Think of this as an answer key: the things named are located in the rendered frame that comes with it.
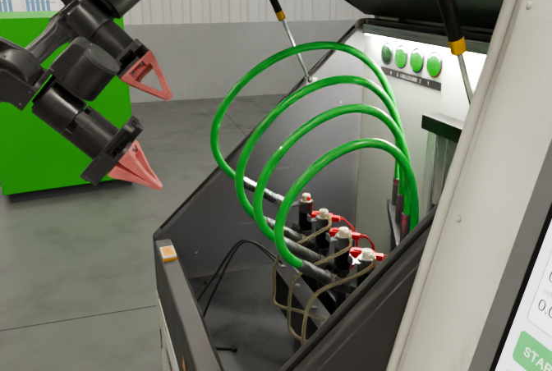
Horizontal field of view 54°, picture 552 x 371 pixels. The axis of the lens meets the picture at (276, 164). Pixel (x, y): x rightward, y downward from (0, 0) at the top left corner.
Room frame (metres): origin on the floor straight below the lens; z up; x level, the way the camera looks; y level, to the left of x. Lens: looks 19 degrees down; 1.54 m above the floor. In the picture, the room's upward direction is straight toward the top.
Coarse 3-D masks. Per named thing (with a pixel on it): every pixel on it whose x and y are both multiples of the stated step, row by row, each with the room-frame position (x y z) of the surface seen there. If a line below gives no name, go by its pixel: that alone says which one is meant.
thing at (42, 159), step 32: (0, 32) 3.66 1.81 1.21; (32, 32) 3.74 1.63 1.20; (128, 96) 3.98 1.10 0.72; (0, 128) 3.62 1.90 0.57; (32, 128) 3.70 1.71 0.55; (0, 160) 3.60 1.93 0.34; (32, 160) 3.69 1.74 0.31; (64, 160) 3.78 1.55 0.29; (32, 192) 3.71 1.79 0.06; (64, 192) 3.80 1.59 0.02
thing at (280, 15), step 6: (270, 0) 1.28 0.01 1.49; (276, 0) 1.28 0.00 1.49; (276, 6) 1.27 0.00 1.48; (276, 12) 1.28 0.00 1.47; (282, 12) 1.28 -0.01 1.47; (282, 18) 1.28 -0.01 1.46; (288, 30) 1.29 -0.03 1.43; (288, 36) 1.29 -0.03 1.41; (294, 42) 1.29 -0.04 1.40; (300, 60) 1.29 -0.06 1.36; (306, 72) 1.30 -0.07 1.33; (306, 78) 1.30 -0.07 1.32; (312, 78) 1.30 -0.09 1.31; (306, 84) 1.30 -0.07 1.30
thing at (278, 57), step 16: (288, 48) 0.95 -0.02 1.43; (304, 48) 0.96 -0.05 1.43; (320, 48) 0.97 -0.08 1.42; (336, 48) 0.98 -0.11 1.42; (352, 48) 0.99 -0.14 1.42; (272, 64) 0.94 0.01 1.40; (368, 64) 1.00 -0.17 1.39; (240, 80) 0.92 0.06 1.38; (384, 80) 1.01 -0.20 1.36; (224, 112) 0.91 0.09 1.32
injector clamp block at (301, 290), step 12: (288, 264) 1.00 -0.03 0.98; (276, 276) 0.98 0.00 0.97; (288, 276) 0.95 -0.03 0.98; (300, 276) 0.95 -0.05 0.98; (276, 288) 0.98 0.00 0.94; (288, 288) 0.91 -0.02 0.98; (300, 288) 0.91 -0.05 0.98; (312, 288) 0.96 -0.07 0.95; (276, 300) 0.98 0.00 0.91; (300, 300) 0.86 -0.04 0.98; (312, 312) 0.83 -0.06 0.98; (324, 312) 0.83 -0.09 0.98; (300, 324) 0.85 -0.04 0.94; (312, 324) 0.80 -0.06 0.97; (300, 336) 0.85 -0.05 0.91
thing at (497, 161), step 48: (528, 0) 0.62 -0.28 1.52; (528, 48) 0.60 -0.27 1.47; (480, 96) 0.64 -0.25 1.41; (528, 96) 0.57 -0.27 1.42; (480, 144) 0.61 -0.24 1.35; (528, 144) 0.55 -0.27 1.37; (480, 192) 0.59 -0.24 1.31; (528, 192) 0.53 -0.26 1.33; (432, 240) 0.63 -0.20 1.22; (480, 240) 0.56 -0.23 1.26; (432, 288) 0.60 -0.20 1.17; (480, 288) 0.53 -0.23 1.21; (432, 336) 0.57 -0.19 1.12; (480, 336) 0.51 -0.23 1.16
